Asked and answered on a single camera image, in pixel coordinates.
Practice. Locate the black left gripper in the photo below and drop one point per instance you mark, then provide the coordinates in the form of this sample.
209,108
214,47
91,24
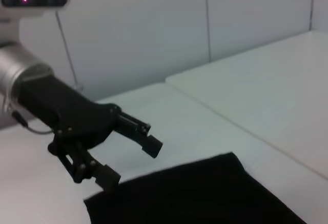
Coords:
71,113

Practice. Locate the black t-shirt with white print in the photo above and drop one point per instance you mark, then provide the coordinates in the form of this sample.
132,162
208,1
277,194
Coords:
192,195

